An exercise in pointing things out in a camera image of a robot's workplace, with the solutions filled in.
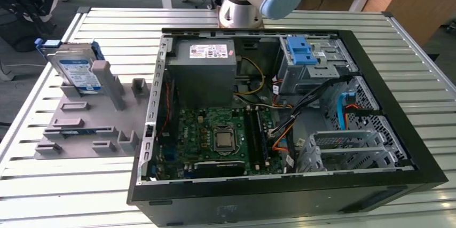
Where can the green motherboard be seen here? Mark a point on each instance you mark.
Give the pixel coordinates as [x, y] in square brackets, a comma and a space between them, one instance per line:
[194, 132]

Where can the black RAM slot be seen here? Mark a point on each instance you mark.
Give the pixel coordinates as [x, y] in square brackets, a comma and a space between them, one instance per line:
[252, 137]

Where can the grey parts rack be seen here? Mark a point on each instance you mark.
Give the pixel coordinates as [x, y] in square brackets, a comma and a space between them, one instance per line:
[96, 121]

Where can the black open PC case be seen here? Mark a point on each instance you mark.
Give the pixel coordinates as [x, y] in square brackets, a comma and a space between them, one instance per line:
[250, 204]

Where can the brown wooden cabinet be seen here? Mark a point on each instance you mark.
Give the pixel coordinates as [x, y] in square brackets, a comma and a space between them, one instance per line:
[420, 3]

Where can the grey furniture foot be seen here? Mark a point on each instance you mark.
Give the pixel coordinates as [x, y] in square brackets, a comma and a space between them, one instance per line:
[7, 74]

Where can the black graphics card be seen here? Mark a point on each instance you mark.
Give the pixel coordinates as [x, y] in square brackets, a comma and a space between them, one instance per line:
[219, 168]

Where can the silver CPU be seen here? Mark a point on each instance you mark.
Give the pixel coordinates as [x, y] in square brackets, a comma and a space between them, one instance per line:
[223, 140]

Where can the metal optical drive cage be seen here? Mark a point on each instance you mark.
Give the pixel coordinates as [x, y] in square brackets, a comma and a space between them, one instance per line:
[320, 74]

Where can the hard disk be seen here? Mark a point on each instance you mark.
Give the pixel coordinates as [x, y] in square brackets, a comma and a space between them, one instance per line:
[76, 74]

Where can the metal disk bay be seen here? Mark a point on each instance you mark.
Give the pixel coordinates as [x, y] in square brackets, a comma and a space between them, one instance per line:
[351, 151]

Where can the blue plastic drive latch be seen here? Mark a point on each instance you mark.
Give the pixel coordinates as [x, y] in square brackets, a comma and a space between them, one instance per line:
[298, 49]

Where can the grey power supply unit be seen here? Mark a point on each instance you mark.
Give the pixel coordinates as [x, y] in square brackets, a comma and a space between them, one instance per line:
[203, 83]

